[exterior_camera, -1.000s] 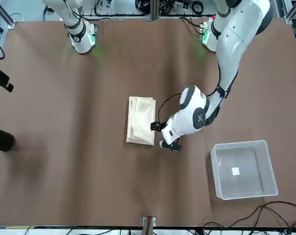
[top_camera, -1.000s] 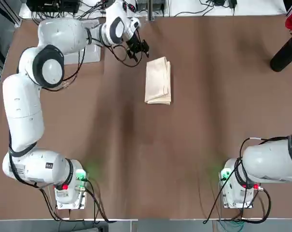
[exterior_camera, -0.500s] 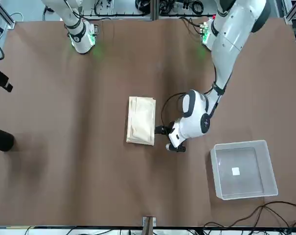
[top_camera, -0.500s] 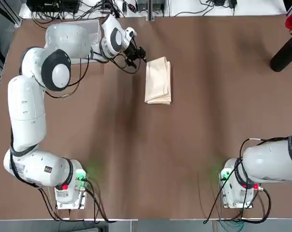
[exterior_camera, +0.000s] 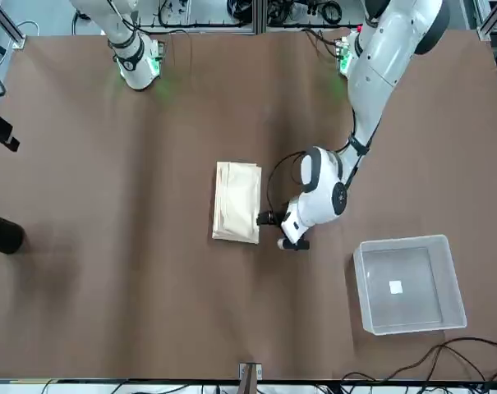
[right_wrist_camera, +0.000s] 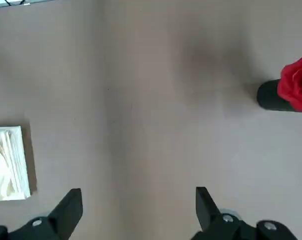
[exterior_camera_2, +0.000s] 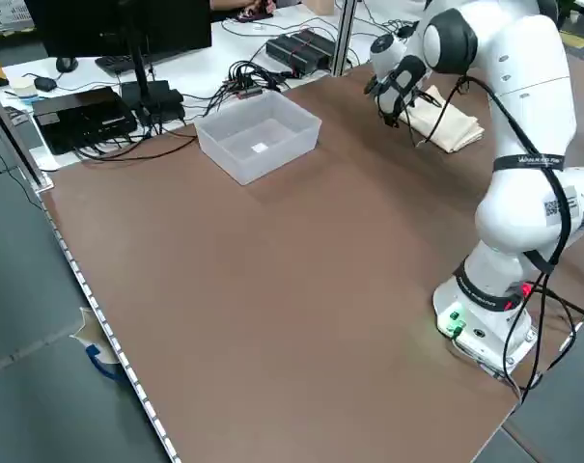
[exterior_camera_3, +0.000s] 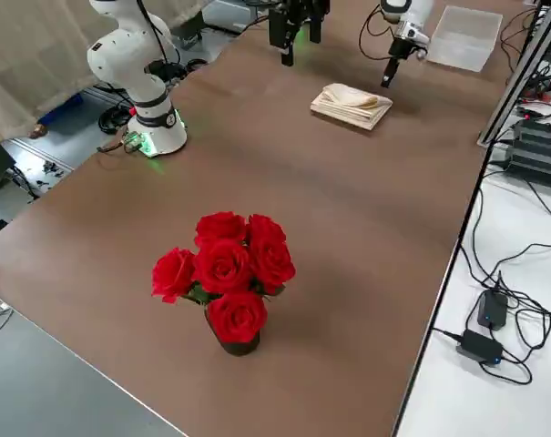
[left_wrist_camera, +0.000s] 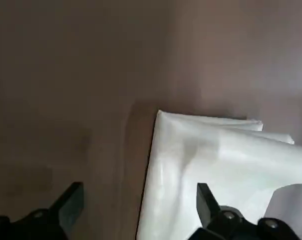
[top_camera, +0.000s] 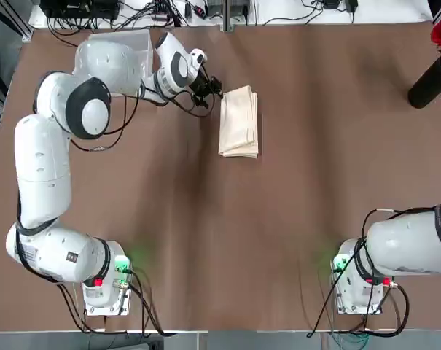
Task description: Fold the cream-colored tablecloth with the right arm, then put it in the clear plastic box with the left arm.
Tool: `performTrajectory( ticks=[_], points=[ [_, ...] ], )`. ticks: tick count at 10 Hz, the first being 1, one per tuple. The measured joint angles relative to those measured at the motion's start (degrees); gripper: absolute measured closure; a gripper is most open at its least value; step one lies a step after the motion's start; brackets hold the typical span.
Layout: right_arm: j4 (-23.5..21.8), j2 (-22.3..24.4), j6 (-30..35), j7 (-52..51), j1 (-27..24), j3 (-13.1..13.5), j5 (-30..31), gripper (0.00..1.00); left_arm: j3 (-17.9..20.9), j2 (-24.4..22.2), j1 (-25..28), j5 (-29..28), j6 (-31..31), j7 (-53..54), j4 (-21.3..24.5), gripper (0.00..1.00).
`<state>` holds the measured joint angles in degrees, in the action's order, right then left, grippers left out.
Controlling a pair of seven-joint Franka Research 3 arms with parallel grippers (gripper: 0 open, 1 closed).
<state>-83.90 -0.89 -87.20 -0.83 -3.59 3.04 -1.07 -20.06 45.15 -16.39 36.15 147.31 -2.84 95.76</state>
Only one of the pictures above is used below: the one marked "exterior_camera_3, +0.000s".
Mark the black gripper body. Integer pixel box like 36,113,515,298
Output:
388,41,411,65
279,0,331,20

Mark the cream-colored tablecloth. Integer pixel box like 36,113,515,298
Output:
310,82,393,134

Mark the grey controller box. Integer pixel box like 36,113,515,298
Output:
201,0,276,36

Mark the clear plastic box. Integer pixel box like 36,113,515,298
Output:
425,5,504,73

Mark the black finned power supply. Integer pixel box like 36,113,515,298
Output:
502,118,551,188

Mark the small green circuit board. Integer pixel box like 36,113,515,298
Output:
121,130,144,154

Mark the blue bin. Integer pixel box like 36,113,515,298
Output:
36,89,86,127

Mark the red rose bouquet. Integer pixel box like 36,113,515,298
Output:
150,210,298,345

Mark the beige curtain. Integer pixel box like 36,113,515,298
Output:
0,0,208,151

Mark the black rounded power adapter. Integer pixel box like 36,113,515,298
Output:
477,290,509,331

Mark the black rectangular power adapter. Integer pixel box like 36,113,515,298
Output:
455,330,504,366

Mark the black vase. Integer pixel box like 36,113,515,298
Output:
205,305,261,357

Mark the aluminium camera post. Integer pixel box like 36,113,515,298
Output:
476,0,551,147

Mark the red clip cable bundle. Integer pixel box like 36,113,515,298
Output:
514,63,551,120

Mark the coiled black cable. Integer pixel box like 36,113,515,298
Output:
97,100,138,137

